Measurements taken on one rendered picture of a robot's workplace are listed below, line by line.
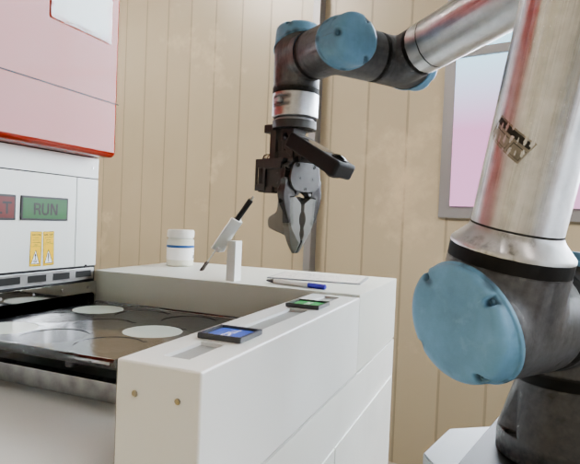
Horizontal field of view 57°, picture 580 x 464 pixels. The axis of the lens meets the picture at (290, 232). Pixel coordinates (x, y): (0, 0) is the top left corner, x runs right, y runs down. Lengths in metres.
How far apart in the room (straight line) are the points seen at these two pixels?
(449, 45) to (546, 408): 0.47
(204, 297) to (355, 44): 0.61
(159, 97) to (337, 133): 1.33
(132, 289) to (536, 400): 0.86
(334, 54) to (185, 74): 2.67
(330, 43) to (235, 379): 0.46
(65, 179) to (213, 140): 2.00
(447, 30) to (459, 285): 0.40
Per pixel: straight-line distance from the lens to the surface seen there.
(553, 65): 0.52
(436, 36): 0.80
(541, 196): 0.51
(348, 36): 0.77
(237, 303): 1.09
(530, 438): 0.66
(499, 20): 0.76
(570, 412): 0.65
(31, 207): 1.16
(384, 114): 2.57
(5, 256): 1.13
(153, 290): 1.20
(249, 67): 3.08
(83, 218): 1.26
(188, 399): 0.51
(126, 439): 0.56
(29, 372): 0.95
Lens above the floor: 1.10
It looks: 1 degrees down
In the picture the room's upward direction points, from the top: 2 degrees clockwise
